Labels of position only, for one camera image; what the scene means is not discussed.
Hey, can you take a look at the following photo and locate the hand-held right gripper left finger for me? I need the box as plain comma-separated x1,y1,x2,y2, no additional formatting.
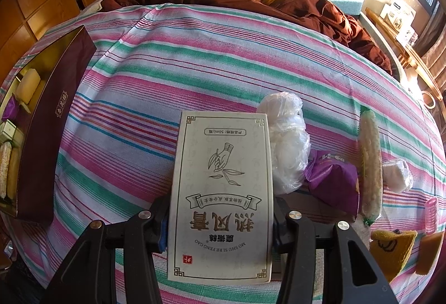
43,198,171,304

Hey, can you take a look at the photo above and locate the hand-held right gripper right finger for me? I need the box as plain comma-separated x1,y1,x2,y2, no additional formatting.
273,198,398,304

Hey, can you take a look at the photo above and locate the purple snack packet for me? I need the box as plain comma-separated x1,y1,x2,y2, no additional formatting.
304,150,360,214
2,95,20,120

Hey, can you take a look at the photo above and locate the white printed medicine box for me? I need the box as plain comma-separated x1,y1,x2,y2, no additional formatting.
166,111,274,285

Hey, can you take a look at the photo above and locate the long rice cracker packet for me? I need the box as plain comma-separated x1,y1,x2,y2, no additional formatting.
357,106,384,225

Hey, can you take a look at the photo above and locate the small white packet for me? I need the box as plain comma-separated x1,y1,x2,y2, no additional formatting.
382,158,413,192

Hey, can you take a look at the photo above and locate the maroon tin box gold interior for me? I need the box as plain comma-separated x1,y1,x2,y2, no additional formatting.
0,25,97,224

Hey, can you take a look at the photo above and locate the yellow sponge block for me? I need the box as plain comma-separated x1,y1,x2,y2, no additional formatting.
6,147,22,202

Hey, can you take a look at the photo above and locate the rice cracker packet green label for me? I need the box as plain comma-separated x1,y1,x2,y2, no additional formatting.
0,142,13,198

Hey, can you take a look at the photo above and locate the small cream box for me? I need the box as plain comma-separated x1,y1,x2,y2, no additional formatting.
0,120,18,144

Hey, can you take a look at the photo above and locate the yellow sponge wedge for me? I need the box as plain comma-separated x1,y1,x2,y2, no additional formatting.
16,69,47,104

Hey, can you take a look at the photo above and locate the beige cloth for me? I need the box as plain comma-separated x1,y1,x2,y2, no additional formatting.
350,215,373,245

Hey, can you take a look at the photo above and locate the crumpled clear plastic bag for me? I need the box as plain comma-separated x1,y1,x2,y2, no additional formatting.
257,91,311,195

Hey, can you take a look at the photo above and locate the brown sponge block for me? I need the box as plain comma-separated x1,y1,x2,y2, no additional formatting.
415,232,445,276

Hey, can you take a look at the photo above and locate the pink green striped bedsheet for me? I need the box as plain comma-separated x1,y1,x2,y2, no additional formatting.
0,4,446,304

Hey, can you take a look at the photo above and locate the brown quilt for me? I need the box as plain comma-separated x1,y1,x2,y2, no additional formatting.
101,0,392,76

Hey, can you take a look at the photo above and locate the wooden side table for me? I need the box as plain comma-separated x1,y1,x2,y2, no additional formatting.
364,8,443,101

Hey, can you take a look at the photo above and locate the beige patterned curtain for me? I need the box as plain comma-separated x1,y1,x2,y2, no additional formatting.
411,4,446,96

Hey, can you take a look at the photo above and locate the white printed carton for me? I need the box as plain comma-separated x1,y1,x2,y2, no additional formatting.
380,0,417,43

